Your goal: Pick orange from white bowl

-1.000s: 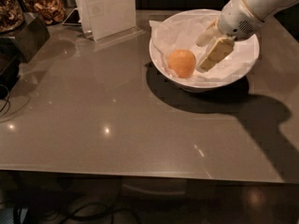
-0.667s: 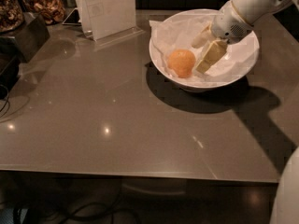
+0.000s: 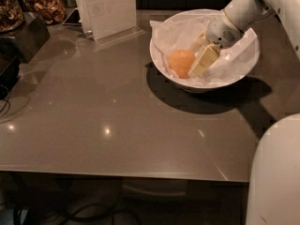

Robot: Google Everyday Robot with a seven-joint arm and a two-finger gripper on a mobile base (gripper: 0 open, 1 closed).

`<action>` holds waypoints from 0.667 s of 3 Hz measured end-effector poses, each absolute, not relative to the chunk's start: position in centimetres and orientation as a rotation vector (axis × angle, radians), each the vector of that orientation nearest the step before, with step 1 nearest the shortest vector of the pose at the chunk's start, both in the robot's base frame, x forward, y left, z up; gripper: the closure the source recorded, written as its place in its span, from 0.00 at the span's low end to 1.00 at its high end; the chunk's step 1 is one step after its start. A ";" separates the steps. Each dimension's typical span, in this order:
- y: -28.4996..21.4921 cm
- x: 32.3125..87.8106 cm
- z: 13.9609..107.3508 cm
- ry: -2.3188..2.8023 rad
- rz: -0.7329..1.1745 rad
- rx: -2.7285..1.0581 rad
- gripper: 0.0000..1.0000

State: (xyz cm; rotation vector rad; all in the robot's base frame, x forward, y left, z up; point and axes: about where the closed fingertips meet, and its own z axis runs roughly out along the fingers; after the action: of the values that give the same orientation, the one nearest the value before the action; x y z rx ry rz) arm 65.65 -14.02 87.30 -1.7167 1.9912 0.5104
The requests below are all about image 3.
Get orange fruit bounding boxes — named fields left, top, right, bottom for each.
left=168, top=50, right=196, bottom=79

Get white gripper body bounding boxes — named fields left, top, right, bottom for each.
left=205, top=13, right=244, bottom=49

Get black device at left edge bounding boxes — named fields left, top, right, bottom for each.
left=0, top=53, right=21, bottom=99

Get black cable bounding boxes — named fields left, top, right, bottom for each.
left=0, top=84, right=11, bottom=114

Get dark box on table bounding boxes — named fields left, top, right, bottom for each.
left=0, top=12, right=50, bottom=63

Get bowl of dried snacks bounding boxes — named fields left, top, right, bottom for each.
left=25, top=0, right=66, bottom=25

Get glass jar of nuts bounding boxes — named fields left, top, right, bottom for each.
left=0, top=0, right=24, bottom=33

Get clear acrylic sign holder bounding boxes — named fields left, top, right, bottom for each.
left=76, top=0, right=143, bottom=43

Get white bowl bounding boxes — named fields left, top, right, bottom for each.
left=149, top=8, right=261, bottom=94

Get white crumpled paper liner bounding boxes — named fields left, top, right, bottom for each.
left=149, top=15, right=261, bottom=83

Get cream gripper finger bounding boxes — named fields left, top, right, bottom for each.
left=188, top=44, right=220, bottom=78
left=193, top=32, right=209, bottom=52

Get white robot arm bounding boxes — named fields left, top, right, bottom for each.
left=201, top=0, right=300, bottom=225

